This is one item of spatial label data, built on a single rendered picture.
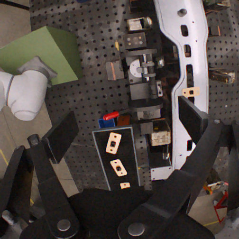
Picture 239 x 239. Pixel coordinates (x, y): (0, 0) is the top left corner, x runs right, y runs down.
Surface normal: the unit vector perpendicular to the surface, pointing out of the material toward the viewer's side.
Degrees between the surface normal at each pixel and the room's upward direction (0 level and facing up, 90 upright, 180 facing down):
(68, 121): 90
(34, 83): 63
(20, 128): 0
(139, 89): 0
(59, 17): 0
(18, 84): 56
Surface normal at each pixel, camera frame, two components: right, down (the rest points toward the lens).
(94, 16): -0.08, 0.39
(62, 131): 0.98, -0.13
